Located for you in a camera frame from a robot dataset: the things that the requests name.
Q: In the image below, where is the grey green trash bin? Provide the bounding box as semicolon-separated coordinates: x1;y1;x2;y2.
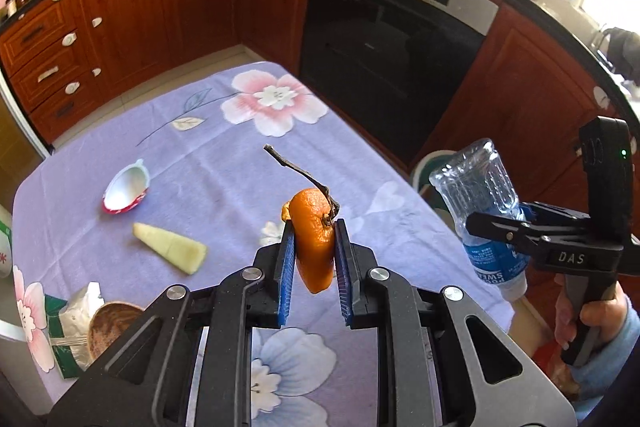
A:
410;149;466;208

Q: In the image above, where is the clear plastic water bottle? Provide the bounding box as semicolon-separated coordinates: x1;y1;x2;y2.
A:
429;138;532;303

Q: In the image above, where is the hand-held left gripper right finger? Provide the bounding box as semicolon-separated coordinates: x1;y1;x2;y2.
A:
332;217;576;427

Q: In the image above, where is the brown coconut shell bowl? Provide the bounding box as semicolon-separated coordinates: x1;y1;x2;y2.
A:
87;302;146;360

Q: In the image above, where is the person's right hand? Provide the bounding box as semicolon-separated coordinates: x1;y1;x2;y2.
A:
552;279;633;350

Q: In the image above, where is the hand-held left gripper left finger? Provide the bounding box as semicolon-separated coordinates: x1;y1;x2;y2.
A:
47;219;298;427

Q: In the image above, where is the wooden cabinet with drawers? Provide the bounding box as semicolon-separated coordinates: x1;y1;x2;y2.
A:
0;0;318;142

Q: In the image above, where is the small white red cup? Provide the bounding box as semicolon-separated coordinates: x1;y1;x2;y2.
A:
102;159;152;215

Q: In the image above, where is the wooden cabinet beside oven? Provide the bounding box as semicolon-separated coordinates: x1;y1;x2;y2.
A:
410;4;631;228

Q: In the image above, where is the orange pepper with stem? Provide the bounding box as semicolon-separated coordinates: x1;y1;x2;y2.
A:
263;144;342;295

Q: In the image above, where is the black built-in oven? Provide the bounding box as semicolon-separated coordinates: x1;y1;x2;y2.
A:
299;0;501;168

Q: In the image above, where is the green white plastic bag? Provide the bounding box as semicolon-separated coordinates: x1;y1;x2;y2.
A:
0;217;13;278

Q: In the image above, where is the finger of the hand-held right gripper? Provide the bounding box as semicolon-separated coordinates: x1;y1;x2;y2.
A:
520;201;593;233
465;210;556;258

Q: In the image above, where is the pale yellow peel wedge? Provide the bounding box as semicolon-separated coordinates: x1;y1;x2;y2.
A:
132;222;208;277

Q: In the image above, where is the person's right forearm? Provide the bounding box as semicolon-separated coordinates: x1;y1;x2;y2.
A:
570;292;640;413

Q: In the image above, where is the green white packet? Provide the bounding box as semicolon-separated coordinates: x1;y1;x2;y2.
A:
45;282;106;378

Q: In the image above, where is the purple floral blanket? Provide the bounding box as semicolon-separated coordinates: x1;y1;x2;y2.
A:
11;61;526;427

